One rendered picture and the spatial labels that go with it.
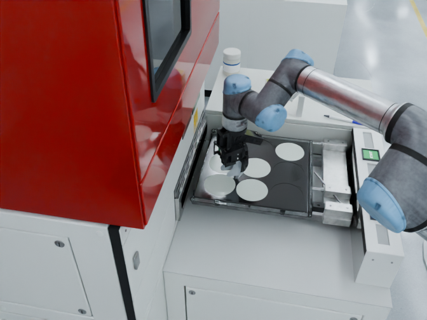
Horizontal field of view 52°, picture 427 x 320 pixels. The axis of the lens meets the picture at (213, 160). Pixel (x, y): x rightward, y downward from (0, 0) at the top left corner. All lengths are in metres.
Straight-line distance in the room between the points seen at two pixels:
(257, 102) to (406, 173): 0.42
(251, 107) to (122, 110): 0.54
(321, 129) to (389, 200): 0.73
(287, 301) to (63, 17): 0.96
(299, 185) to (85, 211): 0.77
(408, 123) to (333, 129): 0.66
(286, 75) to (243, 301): 0.64
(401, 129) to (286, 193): 0.52
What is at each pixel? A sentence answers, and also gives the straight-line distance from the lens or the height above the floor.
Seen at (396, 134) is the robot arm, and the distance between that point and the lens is 0.98.
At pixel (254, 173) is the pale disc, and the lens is 1.43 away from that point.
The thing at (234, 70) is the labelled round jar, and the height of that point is 0.99.
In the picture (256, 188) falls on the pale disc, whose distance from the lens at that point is 1.38.
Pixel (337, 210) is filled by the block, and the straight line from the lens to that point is 1.35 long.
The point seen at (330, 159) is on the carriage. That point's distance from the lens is 1.57.
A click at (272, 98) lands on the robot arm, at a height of 1.26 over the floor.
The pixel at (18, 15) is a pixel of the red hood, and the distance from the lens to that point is 0.65.
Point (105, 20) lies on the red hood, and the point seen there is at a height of 1.63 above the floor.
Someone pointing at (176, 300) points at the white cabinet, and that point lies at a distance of 1.38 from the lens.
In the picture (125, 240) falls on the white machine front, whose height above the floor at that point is 1.17.
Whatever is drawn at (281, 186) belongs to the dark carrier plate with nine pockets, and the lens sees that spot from 1.40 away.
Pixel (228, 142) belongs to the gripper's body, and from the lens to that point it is 1.27.
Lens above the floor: 1.85
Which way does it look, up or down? 40 degrees down
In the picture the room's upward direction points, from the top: 1 degrees clockwise
